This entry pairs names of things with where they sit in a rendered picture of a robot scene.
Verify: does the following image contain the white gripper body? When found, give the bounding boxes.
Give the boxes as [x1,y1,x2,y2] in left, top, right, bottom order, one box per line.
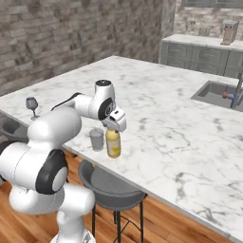
[102,109,128,133]

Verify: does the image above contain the yellow juice bottle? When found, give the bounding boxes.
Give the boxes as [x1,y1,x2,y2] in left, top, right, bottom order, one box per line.
[105,126,122,159]

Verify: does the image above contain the clear glass cup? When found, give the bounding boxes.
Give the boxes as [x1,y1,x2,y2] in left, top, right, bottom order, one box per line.
[88,127,105,152]

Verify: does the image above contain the clear wine glass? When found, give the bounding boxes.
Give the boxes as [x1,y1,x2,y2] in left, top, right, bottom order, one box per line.
[25,96,41,122]

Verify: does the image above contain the grey bar stool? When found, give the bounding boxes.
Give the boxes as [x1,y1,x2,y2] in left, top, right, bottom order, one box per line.
[1,118,30,144]
[77,159,148,243]

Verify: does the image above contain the grey sink basin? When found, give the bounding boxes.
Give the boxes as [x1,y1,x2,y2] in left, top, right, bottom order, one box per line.
[190,80,243,113]

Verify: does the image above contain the grey base cupboards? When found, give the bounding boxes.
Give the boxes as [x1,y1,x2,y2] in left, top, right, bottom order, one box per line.
[159,33,243,80]

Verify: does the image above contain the grey sink tap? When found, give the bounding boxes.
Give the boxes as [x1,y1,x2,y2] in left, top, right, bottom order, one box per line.
[222,72,243,110]

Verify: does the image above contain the grey wall cupboards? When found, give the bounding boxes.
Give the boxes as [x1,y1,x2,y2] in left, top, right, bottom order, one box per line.
[180,0,243,9]

